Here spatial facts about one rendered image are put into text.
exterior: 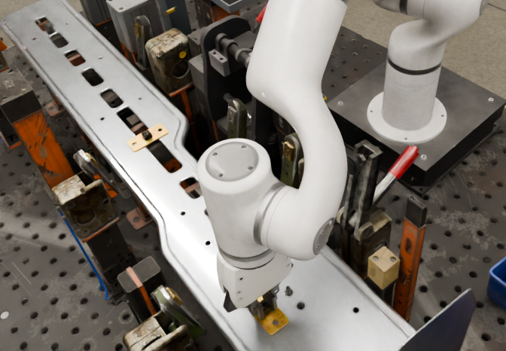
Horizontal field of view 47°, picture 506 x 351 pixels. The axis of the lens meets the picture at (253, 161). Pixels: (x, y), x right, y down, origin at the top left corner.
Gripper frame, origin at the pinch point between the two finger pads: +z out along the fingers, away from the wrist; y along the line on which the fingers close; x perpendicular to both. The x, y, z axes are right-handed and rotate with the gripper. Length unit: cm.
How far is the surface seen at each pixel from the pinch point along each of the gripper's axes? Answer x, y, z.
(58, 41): -97, -5, 5
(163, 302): -4.5, 12.8, -8.4
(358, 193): -0.2, -19.7, -9.6
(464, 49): -98, -184, 103
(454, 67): -92, -170, 103
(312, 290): 2.1, -8.0, 2.9
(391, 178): 0.5, -26.0, -8.7
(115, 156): -46.6, 2.6, 2.8
